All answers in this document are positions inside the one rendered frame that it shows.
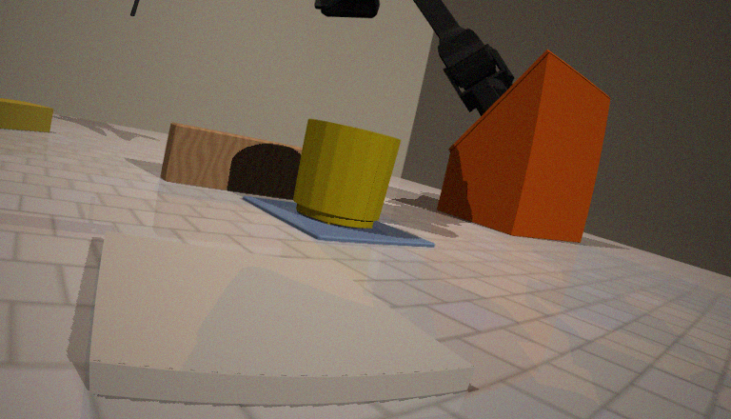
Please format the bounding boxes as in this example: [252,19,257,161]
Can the yellow cup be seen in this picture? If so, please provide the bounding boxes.
[293,119,401,229]

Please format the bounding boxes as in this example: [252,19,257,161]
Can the yellow rectangular block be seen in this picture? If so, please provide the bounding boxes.
[0,98,53,132]

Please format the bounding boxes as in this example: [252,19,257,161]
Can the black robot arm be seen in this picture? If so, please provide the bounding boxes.
[413,0,514,116]

